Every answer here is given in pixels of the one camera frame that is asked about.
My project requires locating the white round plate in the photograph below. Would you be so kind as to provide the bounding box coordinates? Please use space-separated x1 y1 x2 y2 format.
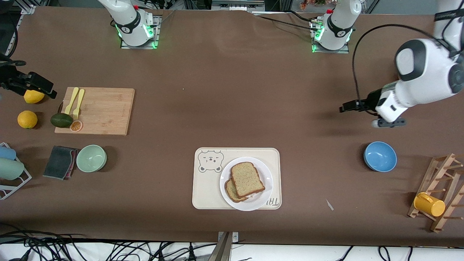
219 156 274 212

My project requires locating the wooden mug rack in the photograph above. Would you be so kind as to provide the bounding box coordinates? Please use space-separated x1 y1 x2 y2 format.
407 153 464 233

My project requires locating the white wire cup rack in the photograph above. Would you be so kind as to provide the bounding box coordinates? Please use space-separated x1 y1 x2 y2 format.
0 142 32 200

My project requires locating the yellow mug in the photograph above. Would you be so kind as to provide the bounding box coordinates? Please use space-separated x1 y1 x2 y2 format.
414 192 446 217

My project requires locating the aluminium frame profile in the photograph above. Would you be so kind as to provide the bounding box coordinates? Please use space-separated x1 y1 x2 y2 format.
212 0 265 11

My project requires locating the blue bowl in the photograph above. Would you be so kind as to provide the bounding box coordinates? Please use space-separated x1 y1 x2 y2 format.
364 141 397 172

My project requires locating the pale green cup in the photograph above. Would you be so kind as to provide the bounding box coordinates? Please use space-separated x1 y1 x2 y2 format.
0 158 25 181

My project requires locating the yellow lemon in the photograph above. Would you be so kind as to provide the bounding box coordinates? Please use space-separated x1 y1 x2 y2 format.
24 89 45 104

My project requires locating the orange-yellow lemon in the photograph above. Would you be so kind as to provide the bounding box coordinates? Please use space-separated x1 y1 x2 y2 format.
17 111 38 129

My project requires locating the yellow plastic fork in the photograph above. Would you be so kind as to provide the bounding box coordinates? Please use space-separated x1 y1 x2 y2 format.
73 89 85 120

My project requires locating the black base cable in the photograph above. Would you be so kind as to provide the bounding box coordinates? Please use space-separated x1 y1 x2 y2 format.
252 10 323 31

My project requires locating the yellow plastic knife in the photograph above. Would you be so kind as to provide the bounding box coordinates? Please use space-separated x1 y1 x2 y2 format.
65 87 79 116

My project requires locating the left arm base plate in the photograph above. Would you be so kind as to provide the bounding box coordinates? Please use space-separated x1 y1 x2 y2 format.
310 16 350 54

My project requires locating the bread slice sandwich lid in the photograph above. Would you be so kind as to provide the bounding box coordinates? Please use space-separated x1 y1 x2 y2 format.
231 162 266 198

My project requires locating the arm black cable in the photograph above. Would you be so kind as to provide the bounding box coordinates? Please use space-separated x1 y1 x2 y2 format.
0 7 20 67
352 24 453 116

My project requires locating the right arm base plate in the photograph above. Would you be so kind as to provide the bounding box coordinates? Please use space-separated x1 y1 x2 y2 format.
120 14 161 49

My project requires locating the pale green bowl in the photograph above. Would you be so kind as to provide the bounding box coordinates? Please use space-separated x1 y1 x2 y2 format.
76 145 107 173

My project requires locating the bread slice under egg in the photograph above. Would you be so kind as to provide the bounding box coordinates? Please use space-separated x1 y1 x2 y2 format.
224 178 254 203

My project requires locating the wooden cutting board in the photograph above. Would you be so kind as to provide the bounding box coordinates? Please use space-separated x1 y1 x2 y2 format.
54 87 135 136

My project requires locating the black cable bundle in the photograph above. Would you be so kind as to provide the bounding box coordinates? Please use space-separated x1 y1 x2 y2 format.
0 223 218 261

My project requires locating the cream tray with bear print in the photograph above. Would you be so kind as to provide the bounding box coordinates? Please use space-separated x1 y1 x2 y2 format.
192 147 282 210

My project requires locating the metal table edge bracket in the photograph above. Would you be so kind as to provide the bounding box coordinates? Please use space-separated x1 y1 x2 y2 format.
213 231 239 261

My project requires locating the dark green avocado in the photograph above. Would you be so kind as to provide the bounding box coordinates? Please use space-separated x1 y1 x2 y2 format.
50 113 74 128

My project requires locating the grey folded cloth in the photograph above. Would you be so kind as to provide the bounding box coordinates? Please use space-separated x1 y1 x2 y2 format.
43 146 78 180

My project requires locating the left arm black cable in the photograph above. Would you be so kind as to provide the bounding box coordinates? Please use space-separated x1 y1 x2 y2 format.
352 24 453 116

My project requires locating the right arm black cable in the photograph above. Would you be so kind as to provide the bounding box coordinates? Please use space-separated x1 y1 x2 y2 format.
0 7 20 67

